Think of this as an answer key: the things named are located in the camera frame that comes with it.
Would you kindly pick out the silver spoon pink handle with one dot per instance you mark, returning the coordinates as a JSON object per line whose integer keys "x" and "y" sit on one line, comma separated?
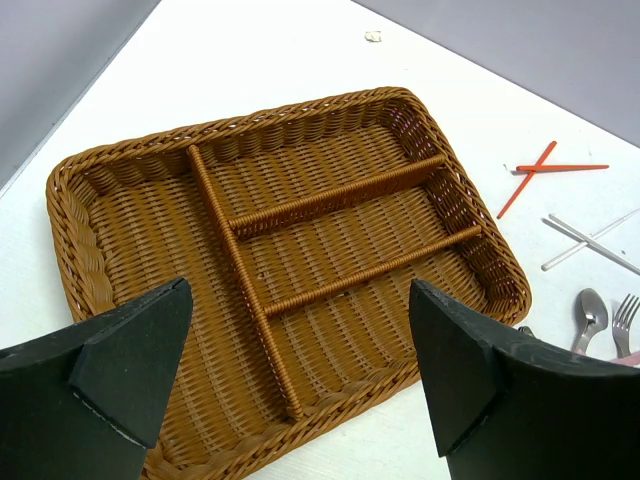
{"x": 593, "y": 317}

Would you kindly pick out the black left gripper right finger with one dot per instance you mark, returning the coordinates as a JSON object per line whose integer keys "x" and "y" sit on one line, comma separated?
{"x": 506, "y": 405}

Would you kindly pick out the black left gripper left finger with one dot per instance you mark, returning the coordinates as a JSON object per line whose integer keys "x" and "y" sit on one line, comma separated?
{"x": 88, "y": 401}

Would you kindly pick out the brown wicker divided tray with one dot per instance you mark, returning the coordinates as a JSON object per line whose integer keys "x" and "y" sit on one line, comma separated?
{"x": 299, "y": 230}

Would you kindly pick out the red chopstick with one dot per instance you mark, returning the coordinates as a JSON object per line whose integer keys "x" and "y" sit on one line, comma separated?
{"x": 527, "y": 178}
{"x": 558, "y": 168}

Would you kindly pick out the small white paper scrap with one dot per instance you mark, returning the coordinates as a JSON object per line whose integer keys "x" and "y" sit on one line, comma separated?
{"x": 373, "y": 36}

